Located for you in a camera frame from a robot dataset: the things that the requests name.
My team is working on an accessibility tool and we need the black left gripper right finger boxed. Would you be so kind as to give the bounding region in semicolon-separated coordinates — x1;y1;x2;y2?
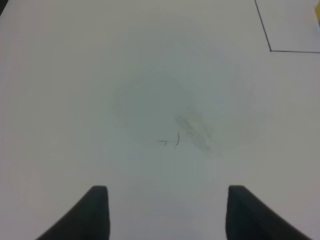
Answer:
225;185;309;240

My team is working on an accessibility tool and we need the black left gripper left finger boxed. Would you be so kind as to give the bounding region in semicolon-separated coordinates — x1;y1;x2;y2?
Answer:
38;185;110;240

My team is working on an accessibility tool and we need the white template paper sheet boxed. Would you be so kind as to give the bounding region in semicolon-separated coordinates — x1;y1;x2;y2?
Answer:
254;0;320;54

